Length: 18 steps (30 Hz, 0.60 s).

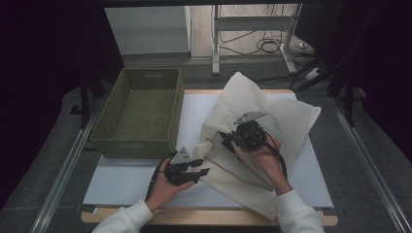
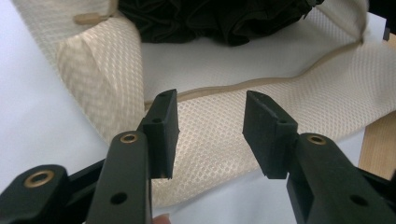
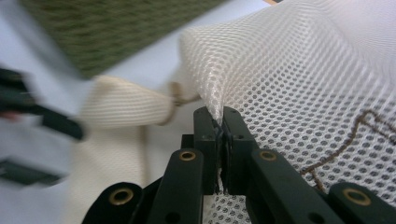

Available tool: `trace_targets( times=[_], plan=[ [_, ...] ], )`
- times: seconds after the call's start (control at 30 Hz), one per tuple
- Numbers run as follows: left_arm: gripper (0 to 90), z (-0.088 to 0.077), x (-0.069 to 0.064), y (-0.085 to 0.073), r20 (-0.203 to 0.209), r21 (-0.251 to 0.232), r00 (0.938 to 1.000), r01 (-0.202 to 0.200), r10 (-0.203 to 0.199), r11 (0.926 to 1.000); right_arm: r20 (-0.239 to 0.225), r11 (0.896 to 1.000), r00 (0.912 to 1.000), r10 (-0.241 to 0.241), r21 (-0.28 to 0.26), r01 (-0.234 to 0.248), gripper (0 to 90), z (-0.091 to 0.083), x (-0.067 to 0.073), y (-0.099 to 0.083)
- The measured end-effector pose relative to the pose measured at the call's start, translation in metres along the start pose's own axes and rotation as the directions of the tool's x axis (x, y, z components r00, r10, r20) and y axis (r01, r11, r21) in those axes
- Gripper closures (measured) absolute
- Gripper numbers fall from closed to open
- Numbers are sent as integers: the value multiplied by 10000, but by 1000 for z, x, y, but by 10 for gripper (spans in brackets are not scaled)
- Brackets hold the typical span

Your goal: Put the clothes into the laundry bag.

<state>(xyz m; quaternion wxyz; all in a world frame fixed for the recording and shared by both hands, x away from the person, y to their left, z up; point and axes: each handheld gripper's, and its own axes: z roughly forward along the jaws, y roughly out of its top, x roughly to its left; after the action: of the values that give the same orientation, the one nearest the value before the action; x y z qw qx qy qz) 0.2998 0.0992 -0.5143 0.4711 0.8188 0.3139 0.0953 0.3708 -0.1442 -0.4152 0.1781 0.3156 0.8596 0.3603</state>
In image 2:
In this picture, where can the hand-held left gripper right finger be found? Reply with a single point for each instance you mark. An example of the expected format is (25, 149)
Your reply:
(323, 180)

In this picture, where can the dark garment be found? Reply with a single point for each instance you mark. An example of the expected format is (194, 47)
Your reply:
(218, 18)

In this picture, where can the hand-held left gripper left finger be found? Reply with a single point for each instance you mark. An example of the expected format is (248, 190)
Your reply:
(127, 174)

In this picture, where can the cream mesh laundry bag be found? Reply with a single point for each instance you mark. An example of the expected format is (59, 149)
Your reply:
(218, 130)

